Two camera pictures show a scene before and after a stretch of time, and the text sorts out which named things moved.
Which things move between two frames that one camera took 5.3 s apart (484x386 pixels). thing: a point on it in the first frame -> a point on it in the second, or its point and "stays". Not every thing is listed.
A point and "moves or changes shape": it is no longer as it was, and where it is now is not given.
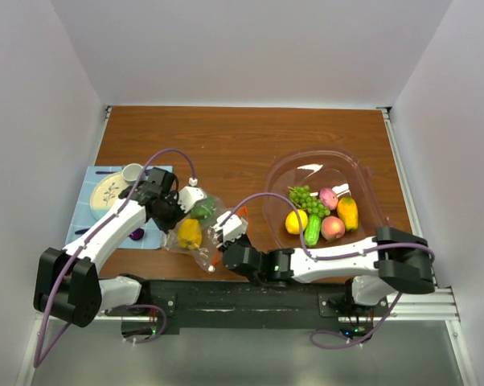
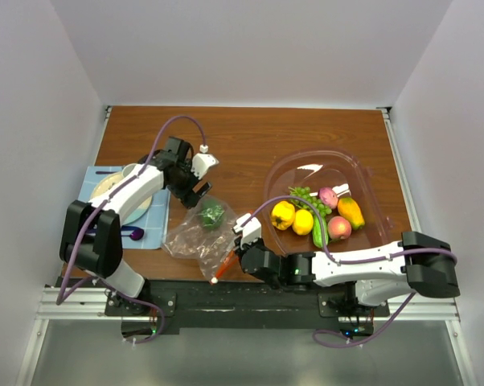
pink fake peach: (332, 228) moves or changes shape
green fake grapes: (300, 195) stays
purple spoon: (136, 235) stays
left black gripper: (180, 215) -> (188, 197)
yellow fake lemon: (292, 221) moves or changes shape
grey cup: (131, 172) stays
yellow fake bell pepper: (190, 233) -> (282, 215)
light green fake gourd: (312, 232) moves or changes shape
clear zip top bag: (190, 234) moves or changes shape
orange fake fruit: (348, 211) moves or changes shape
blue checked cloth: (146, 235) stays
